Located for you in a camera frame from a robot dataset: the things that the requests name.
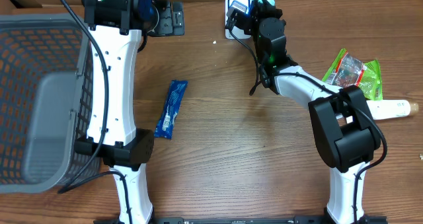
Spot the green clear snack bag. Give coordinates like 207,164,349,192
322,48,383,100

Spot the blue snack bar wrapper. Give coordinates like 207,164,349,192
154,80,188,139

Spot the white conditioner tube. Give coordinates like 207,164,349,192
367,100,419,120

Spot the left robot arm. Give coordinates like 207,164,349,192
74,0,161,223

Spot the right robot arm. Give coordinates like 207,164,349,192
241,0,387,223

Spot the white barcode scanner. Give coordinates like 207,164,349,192
225,0,251,40

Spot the grey plastic mesh basket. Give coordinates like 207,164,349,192
1,14,100,194

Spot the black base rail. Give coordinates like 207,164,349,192
93,215,388,224

